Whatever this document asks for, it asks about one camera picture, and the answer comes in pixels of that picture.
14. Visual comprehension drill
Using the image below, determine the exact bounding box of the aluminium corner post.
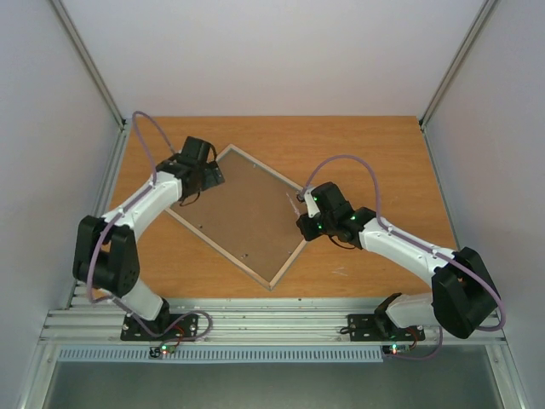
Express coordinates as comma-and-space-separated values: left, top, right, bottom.
48, 0, 126, 130
418, 0, 499, 133

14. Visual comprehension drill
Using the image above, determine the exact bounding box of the right aluminium corner post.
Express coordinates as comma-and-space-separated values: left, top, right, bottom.
418, 0, 499, 133

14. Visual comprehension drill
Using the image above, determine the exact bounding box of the right circuit board with LEDs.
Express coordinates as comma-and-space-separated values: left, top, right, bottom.
382, 343, 415, 355

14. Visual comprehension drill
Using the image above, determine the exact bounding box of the grey slotted cable duct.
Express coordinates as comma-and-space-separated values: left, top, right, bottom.
58, 345, 383, 364

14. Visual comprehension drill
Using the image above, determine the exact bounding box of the turquoise picture frame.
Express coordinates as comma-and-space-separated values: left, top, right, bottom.
166, 144, 306, 291

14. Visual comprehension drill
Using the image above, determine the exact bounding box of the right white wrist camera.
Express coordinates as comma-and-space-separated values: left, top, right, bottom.
299, 188, 320, 218

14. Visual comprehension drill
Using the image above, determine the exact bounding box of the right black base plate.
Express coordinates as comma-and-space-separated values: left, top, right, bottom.
340, 314, 426, 342

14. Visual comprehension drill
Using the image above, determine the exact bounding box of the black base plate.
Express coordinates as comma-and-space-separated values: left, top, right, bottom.
340, 314, 426, 342
120, 313, 198, 342

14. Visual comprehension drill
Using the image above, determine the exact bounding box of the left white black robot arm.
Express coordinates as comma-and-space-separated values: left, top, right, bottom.
72, 136, 225, 339

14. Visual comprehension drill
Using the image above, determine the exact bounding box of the circuit board with leds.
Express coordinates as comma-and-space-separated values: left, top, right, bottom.
382, 343, 415, 355
148, 345, 177, 359

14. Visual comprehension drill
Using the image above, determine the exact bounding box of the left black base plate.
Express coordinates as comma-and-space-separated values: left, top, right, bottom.
120, 313, 198, 342

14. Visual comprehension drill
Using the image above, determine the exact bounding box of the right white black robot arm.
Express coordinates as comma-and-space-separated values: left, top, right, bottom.
296, 182, 500, 339

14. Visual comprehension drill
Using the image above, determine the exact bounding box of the left aluminium corner post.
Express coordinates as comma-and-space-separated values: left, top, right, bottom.
48, 0, 126, 130

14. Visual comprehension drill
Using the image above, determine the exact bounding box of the left circuit board with LEDs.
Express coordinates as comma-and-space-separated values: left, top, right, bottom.
148, 345, 177, 359

